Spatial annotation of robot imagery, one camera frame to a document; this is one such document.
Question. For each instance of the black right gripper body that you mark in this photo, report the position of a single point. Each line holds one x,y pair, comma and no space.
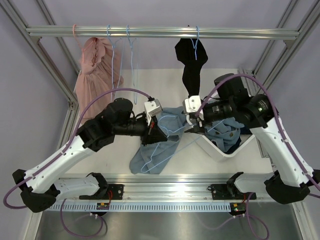
209,116

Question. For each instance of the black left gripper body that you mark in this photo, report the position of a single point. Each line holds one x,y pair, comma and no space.
146,130

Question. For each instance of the light denim skirt with buttons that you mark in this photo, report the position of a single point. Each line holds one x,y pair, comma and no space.
225,134

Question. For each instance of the light denim jeans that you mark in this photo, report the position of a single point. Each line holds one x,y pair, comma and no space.
138,159

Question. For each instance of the light blue wire hanger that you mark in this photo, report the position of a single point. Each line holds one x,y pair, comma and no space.
134,55

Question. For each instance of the light blue hanger of denim skirt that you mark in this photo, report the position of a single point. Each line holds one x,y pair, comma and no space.
113,47

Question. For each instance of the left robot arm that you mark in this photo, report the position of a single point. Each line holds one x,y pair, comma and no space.
42,185

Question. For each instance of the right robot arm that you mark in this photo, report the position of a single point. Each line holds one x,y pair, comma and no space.
293,177

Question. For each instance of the light blue hanger of black garment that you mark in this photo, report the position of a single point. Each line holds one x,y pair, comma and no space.
195,41

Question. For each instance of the pink hanger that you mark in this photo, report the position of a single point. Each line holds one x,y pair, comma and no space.
76,37

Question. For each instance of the white plastic basket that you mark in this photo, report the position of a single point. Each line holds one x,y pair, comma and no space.
214,152

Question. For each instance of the black hanging garment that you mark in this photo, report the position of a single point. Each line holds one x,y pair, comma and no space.
192,68

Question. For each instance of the pink dress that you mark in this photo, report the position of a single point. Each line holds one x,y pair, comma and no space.
95,76

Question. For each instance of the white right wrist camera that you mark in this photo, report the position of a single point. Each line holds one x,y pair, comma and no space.
191,105

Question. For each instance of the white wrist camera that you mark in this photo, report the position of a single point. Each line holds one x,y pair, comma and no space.
191,105
151,109

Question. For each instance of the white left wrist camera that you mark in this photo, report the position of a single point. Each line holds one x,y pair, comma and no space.
151,109

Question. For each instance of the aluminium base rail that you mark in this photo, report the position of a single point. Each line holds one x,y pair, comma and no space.
174,187

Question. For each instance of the slotted cable duct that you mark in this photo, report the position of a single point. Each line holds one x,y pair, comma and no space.
143,207

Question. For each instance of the aluminium extrusion frame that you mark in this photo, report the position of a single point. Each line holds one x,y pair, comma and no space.
146,32

